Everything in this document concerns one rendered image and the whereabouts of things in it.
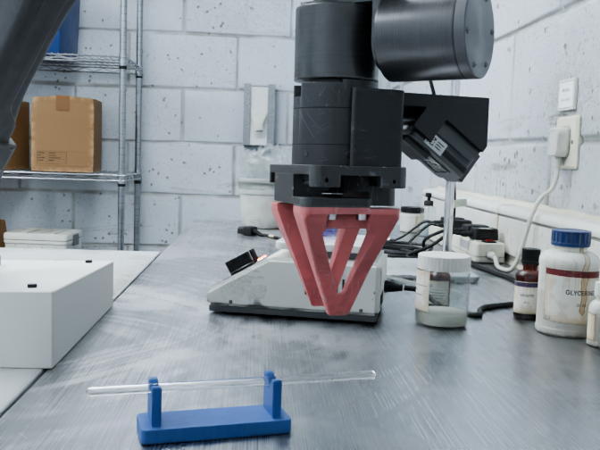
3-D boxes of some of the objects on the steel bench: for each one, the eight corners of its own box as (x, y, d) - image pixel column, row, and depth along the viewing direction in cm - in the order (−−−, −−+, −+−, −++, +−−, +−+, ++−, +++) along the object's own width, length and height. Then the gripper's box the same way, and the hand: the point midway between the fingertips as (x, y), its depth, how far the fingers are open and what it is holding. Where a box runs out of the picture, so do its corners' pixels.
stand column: (439, 268, 124) (462, -177, 118) (436, 265, 127) (457, -170, 121) (456, 268, 124) (479, -176, 118) (452, 265, 127) (475, -169, 121)
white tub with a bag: (233, 229, 185) (236, 141, 183) (237, 223, 199) (239, 142, 197) (291, 230, 185) (294, 143, 183) (291, 225, 200) (294, 144, 198)
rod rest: (140, 445, 48) (141, 390, 47) (136, 427, 51) (137, 375, 51) (292, 434, 51) (294, 381, 50) (278, 416, 54) (279, 367, 54)
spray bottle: (417, 235, 186) (419, 192, 185) (431, 235, 186) (434, 192, 185) (421, 237, 182) (424, 193, 181) (437, 237, 183) (439, 193, 182)
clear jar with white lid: (462, 319, 89) (465, 252, 89) (472, 330, 83) (477, 259, 83) (411, 317, 89) (413, 250, 89) (418, 329, 83) (421, 257, 83)
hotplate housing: (204, 313, 87) (206, 245, 87) (234, 294, 100) (236, 234, 100) (398, 327, 84) (401, 255, 83) (403, 304, 97) (405, 243, 96)
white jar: (396, 231, 192) (398, 206, 192) (403, 229, 198) (404, 205, 197) (420, 233, 190) (421, 208, 189) (426, 231, 196) (427, 206, 195)
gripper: (268, 87, 55) (262, 298, 56) (312, 71, 45) (304, 328, 46) (355, 92, 57) (348, 296, 58) (415, 79, 47) (405, 323, 48)
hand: (329, 298), depth 52 cm, fingers open, 3 cm apart
